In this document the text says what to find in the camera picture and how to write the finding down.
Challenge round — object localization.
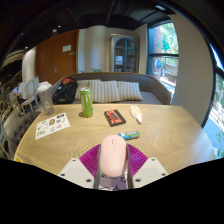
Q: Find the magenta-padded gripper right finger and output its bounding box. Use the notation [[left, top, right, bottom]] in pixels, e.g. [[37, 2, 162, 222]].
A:
[[124, 143, 169, 190]]

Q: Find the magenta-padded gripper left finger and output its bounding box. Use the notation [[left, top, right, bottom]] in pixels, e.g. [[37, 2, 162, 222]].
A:
[[57, 143, 103, 190]]

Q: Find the pink computer mouse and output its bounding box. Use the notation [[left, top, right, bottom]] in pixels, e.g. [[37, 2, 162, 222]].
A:
[[99, 134, 128, 178]]

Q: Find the white oval cartoon mouse pad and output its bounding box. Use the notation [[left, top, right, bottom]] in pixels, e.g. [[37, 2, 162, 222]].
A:
[[99, 173, 129, 191]]

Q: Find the small teal pack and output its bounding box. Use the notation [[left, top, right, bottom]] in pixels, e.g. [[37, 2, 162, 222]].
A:
[[118, 130, 141, 141]]

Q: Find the white sticker sheet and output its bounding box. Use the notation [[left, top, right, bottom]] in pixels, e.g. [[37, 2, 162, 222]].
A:
[[34, 112, 71, 141]]

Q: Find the white squeeze tube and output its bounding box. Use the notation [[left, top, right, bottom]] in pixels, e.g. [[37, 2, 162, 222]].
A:
[[129, 104, 144, 125]]

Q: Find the black and orange box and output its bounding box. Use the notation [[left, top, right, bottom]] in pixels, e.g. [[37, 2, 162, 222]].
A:
[[103, 109, 127, 128]]

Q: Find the grey tufted armchair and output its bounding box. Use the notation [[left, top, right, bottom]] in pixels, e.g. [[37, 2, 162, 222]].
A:
[[0, 111, 43, 159]]

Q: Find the green drink can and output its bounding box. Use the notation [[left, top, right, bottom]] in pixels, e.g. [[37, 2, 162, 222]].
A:
[[79, 86, 95, 119]]

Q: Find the clear shaker bottle white lid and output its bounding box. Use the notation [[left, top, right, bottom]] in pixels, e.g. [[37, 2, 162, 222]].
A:
[[36, 81, 55, 116]]

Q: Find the black backpack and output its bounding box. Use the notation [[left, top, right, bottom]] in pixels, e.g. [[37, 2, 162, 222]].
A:
[[52, 76, 79, 105]]

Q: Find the grey curved sofa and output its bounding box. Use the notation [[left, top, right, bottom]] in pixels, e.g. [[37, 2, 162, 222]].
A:
[[51, 71, 173, 106]]

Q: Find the striped cushion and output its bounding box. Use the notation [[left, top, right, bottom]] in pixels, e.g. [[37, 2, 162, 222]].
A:
[[74, 79, 102, 101], [116, 81, 144, 102], [91, 79, 123, 104]]

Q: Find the group of white chairs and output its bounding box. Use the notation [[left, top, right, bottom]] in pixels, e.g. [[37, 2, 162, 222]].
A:
[[16, 76, 41, 111]]

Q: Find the dark-framed window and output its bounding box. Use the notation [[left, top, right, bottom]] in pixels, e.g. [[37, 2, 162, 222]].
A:
[[202, 43, 224, 158], [147, 21, 180, 101]]

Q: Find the brown wooden door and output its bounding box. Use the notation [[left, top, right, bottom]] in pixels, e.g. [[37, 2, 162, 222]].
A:
[[35, 29, 80, 86]]

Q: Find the arched glass-door cabinet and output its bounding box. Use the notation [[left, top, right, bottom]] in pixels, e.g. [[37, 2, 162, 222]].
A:
[[109, 34, 140, 74]]

